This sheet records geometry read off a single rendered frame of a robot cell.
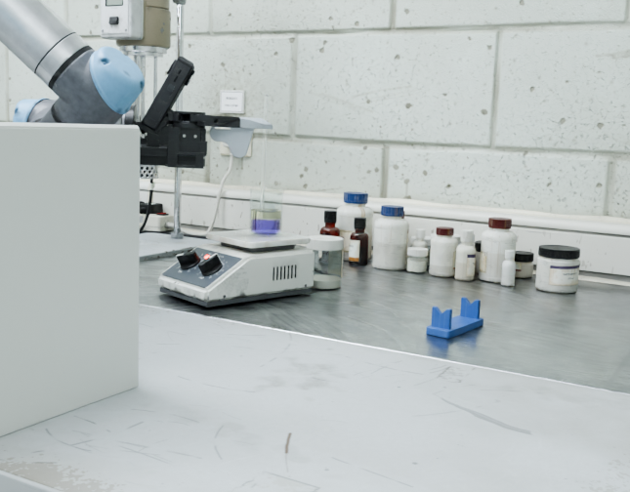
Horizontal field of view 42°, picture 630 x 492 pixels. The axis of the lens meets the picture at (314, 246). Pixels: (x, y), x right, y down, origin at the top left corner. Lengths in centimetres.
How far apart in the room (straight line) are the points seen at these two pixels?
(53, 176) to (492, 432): 43
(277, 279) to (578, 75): 69
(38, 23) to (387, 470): 71
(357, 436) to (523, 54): 104
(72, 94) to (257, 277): 36
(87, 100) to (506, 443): 66
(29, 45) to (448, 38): 85
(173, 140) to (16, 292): 56
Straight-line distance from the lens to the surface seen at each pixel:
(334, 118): 177
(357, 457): 68
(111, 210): 77
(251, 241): 120
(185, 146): 122
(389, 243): 151
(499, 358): 99
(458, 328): 108
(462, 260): 145
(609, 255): 154
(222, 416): 76
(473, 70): 165
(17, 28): 112
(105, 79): 108
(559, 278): 141
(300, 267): 125
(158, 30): 163
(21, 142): 70
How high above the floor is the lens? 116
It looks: 8 degrees down
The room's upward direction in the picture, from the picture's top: 2 degrees clockwise
